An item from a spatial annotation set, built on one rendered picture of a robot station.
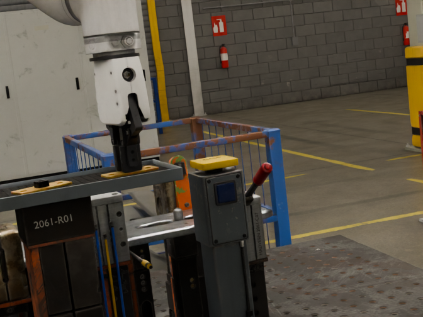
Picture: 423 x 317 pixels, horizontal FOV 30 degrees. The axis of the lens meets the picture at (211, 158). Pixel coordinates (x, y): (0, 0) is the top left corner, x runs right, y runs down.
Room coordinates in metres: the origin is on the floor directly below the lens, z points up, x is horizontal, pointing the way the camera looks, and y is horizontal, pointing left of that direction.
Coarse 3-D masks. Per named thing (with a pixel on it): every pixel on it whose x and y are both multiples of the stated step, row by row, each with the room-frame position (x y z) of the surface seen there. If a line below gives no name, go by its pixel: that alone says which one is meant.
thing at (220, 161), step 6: (216, 156) 1.26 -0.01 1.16; (222, 156) 1.25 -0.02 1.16; (228, 156) 1.25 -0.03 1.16; (192, 162) 1.24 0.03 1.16; (198, 162) 1.22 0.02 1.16; (204, 162) 1.21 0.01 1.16; (210, 162) 1.20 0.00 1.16; (216, 162) 1.20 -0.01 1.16; (222, 162) 1.21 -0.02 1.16; (228, 162) 1.21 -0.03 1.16; (234, 162) 1.22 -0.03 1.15; (198, 168) 1.22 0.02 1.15; (204, 168) 1.20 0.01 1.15; (210, 168) 1.20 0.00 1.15; (216, 168) 1.20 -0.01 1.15; (222, 168) 1.23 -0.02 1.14
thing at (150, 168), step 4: (144, 168) 1.20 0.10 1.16; (148, 168) 1.20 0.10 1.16; (152, 168) 1.19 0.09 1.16; (156, 168) 1.19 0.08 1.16; (112, 172) 1.19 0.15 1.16; (116, 172) 1.19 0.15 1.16; (120, 172) 1.18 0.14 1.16; (128, 172) 1.17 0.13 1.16; (132, 172) 1.17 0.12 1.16; (136, 172) 1.17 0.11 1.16; (140, 172) 1.18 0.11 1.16; (104, 176) 1.17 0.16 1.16; (108, 176) 1.16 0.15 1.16; (112, 176) 1.16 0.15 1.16; (116, 176) 1.16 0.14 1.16; (120, 176) 1.16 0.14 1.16
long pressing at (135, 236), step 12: (156, 216) 1.61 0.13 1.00; (168, 216) 1.60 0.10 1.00; (192, 216) 1.59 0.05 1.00; (264, 216) 1.53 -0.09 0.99; (132, 228) 1.53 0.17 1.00; (144, 228) 1.51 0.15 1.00; (156, 228) 1.50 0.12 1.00; (168, 228) 1.49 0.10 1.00; (180, 228) 1.47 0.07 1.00; (192, 228) 1.47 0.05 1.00; (132, 240) 1.43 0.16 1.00; (144, 240) 1.44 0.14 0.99; (156, 240) 1.45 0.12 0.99; (24, 252) 1.43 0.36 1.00
